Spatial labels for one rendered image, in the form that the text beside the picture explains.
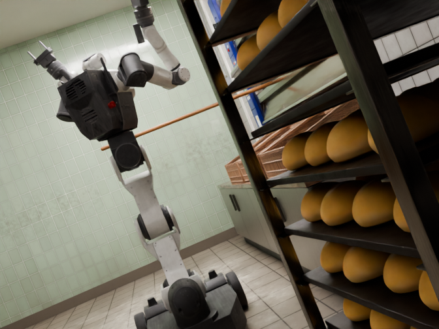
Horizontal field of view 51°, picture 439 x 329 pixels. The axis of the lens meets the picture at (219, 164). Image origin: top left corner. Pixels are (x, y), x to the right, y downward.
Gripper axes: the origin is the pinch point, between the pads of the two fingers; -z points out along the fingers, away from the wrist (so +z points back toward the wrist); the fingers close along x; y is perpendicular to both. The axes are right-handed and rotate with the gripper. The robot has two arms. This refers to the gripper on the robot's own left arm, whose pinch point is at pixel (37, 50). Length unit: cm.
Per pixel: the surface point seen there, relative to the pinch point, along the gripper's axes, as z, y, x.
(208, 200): 167, -194, 3
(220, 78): 74, 184, 31
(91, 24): -41, -219, 44
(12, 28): -76, -179, -12
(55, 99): -11, -208, -33
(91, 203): 86, -194, -80
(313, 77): 118, 2, 104
